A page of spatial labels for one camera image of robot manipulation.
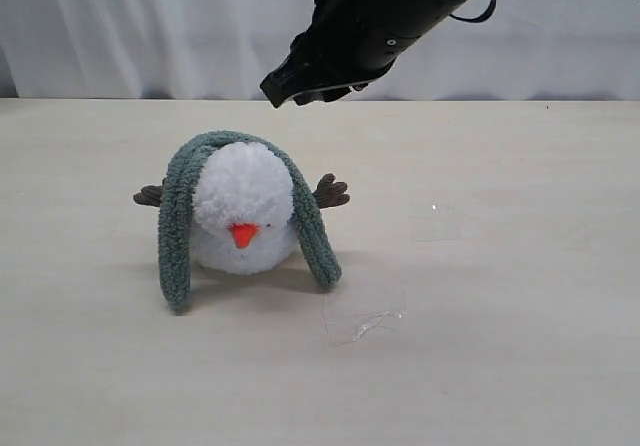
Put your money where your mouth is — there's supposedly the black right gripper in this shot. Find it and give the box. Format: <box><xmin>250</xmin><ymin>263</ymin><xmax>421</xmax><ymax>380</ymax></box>
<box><xmin>260</xmin><ymin>0</ymin><xmax>453</xmax><ymax>109</ymax></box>

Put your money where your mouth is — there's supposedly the white plush snowman toy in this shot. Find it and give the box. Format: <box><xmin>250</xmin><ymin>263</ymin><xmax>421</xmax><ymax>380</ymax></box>
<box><xmin>132</xmin><ymin>142</ymin><xmax>350</xmax><ymax>278</ymax></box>

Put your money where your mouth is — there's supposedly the green knitted scarf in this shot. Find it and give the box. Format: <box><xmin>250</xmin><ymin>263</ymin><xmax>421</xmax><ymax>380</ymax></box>
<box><xmin>156</xmin><ymin>129</ymin><xmax>343</xmax><ymax>316</ymax></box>

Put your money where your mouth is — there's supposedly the clear tape patch near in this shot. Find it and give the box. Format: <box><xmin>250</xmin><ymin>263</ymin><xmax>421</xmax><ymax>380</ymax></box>
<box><xmin>322</xmin><ymin>285</ymin><xmax>406</xmax><ymax>346</ymax></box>

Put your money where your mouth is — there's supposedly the white curtain backdrop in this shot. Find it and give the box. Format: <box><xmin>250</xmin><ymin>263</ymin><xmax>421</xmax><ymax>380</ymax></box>
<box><xmin>1</xmin><ymin>0</ymin><xmax>639</xmax><ymax>101</ymax></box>

